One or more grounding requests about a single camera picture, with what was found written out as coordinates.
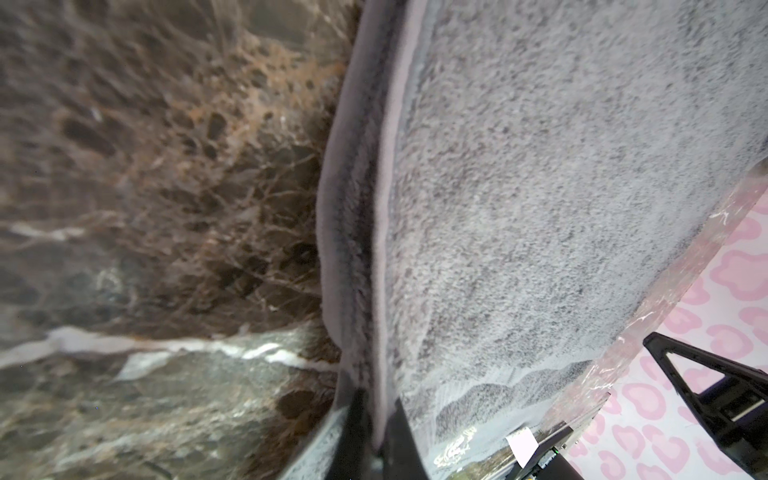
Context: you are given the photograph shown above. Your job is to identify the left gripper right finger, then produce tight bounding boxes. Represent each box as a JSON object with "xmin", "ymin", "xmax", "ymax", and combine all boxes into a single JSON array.
[{"xmin": 381, "ymin": 400, "xmax": 429, "ymax": 480}]

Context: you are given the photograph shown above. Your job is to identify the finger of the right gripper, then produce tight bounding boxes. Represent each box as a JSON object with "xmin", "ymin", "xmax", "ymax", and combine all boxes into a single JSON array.
[{"xmin": 643, "ymin": 332, "xmax": 767, "ymax": 479}]

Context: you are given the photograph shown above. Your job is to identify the grey terry towel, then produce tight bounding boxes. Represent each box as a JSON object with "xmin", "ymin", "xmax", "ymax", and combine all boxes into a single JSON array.
[{"xmin": 284, "ymin": 1, "xmax": 767, "ymax": 479}]

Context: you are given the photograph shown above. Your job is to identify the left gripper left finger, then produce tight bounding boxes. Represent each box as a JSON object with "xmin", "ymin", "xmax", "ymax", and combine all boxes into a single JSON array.
[{"xmin": 324, "ymin": 389, "xmax": 372, "ymax": 480}]

